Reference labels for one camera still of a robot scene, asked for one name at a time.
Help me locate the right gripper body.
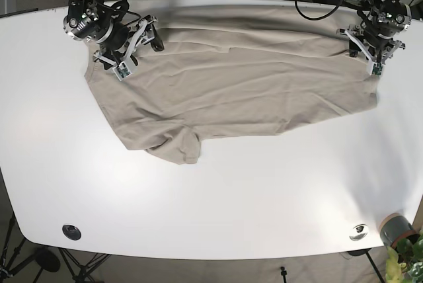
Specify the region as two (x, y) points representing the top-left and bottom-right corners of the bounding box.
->
(66, 9), (140, 51)

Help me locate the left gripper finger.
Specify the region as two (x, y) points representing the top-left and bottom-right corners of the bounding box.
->
(337, 26), (371, 61)
(364, 42), (405, 76)

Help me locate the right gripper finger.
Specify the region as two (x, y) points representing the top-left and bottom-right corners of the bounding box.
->
(129, 15), (165, 54)
(93, 48), (138, 81)

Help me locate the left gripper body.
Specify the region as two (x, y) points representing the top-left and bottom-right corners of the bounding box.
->
(354, 5), (410, 59)

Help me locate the beige khaki T-shirt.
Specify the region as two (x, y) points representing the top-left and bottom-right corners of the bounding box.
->
(85, 7), (378, 164)

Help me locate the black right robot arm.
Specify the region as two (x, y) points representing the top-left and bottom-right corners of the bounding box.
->
(63, 0), (165, 81)

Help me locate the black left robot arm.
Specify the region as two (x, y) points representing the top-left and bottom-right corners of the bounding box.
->
(294, 0), (412, 76)

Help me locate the grey plant pot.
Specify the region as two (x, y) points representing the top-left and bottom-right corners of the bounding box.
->
(378, 213), (420, 249)

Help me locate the silver table grommet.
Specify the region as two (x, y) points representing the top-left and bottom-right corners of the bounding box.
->
(349, 224), (369, 241)

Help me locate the black table grommet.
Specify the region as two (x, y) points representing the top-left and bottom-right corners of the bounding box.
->
(62, 224), (82, 241)

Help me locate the green potted plant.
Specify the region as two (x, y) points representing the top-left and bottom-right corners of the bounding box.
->
(385, 233), (422, 283)

